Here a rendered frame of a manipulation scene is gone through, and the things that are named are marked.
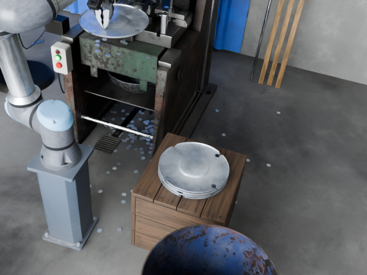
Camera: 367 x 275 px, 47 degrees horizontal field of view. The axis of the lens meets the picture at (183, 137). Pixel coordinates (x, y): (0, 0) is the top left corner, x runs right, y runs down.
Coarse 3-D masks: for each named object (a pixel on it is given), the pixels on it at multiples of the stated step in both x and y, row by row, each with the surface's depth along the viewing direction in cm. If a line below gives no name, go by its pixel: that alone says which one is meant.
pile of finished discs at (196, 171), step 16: (176, 144) 180; (192, 144) 181; (160, 160) 172; (176, 160) 173; (192, 160) 173; (208, 160) 174; (224, 160) 175; (160, 176) 167; (176, 176) 166; (192, 176) 166; (208, 176) 168; (224, 176) 168; (176, 192) 162; (192, 192) 160; (208, 192) 162
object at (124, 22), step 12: (84, 12) 180; (120, 12) 183; (132, 12) 183; (84, 24) 173; (96, 24) 173; (120, 24) 174; (132, 24) 176; (144, 24) 176; (108, 36) 166; (120, 36) 168
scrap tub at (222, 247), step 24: (168, 240) 135; (192, 240) 142; (216, 240) 142; (240, 240) 138; (144, 264) 125; (168, 264) 144; (192, 264) 151; (216, 264) 150; (240, 264) 144; (264, 264) 133
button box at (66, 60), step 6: (60, 42) 190; (54, 48) 187; (60, 48) 186; (66, 48) 187; (54, 54) 189; (60, 54) 188; (66, 54) 188; (54, 60) 191; (60, 60) 190; (66, 60) 189; (54, 66) 194; (66, 66) 191; (72, 66) 196; (60, 72) 195; (66, 72) 193; (60, 84) 204
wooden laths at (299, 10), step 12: (300, 0) 258; (276, 12) 267; (288, 12) 266; (300, 12) 262; (264, 24) 273; (276, 24) 270; (276, 48) 280; (288, 48) 276; (264, 60) 285; (276, 60) 284; (252, 72) 292; (264, 72) 289; (276, 84) 291
